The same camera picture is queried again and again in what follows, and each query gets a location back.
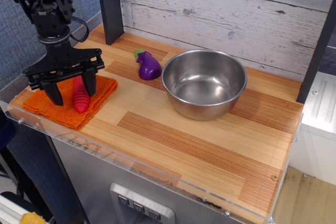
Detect purple toy eggplant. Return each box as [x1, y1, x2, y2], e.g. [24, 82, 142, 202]
[134, 49, 162, 80]

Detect dark grey left post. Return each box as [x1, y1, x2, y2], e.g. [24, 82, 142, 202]
[100, 0, 124, 45]

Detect silver dispenser button panel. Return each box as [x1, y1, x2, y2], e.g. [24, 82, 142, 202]
[110, 183, 175, 223]

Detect orange knitted napkin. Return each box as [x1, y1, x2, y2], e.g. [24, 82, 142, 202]
[23, 76, 118, 131]

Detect dark grey post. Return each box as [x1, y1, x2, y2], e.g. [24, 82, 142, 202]
[296, 0, 335, 104]
[100, 0, 124, 45]

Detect clear acrylic table guard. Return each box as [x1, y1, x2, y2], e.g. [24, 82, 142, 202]
[2, 97, 303, 223]

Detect dark grey right post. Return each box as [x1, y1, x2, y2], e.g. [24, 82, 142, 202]
[296, 0, 335, 104]

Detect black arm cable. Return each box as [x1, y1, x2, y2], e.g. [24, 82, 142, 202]
[68, 16, 90, 43]

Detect red handled metal fork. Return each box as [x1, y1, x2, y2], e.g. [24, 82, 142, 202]
[72, 76, 90, 113]

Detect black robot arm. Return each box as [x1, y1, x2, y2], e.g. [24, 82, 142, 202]
[14, 0, 104, 106]

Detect stainless steel cabinet front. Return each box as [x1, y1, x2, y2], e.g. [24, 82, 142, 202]
[52, 138, 237, 223]

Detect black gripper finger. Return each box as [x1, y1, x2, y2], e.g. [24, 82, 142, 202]
[81, 69, 96, 97]
[41, 81, 64, 106]

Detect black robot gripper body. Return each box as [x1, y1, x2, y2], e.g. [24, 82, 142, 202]
[23, 42, 104, 90]

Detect white side cabinet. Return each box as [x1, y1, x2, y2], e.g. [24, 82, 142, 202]
[289, 72, 335, 185]

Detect stainless steel bowl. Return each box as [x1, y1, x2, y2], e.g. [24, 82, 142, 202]
[161, 49, 248, 121]

